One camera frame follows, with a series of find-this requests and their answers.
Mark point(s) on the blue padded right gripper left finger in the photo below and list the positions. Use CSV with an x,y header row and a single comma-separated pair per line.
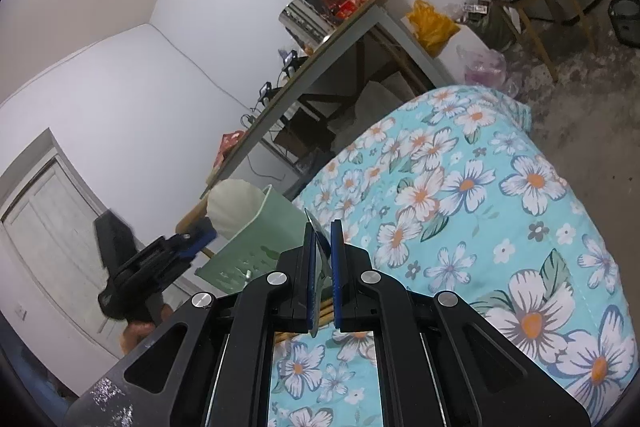
x,y
279,301

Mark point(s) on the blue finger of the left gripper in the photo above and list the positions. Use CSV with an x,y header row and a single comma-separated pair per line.
x,y
198,236

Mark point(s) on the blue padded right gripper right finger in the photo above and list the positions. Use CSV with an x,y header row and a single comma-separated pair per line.
x,y
364,300

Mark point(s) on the steel spoon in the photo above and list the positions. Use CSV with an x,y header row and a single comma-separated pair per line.
x,y
319,250

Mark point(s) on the person's left hand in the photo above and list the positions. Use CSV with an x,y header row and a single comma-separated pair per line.
x,y
133,334

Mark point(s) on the wooden chair near holder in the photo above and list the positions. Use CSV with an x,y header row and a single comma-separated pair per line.
x,y
197,212

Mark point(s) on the green perforated utensil holder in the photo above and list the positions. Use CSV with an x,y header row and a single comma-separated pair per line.
x,y
254,251

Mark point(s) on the white panel door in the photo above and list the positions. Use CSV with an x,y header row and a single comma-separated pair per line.
x,y
47,212

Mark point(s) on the red snack package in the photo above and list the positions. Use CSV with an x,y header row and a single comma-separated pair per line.
x,y
227,143

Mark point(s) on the floral turquoise tablecloth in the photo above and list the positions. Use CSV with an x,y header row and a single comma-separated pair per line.
x,y
448,193

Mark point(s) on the steel cylinder utensil holder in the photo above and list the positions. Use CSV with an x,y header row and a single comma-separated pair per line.
x,y
305,23

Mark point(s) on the grey desk with wooden top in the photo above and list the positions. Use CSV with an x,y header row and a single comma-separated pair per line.
x,y
371,15

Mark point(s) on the yellow plastic bag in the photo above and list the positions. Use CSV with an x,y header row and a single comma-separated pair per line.
x,y
432,29

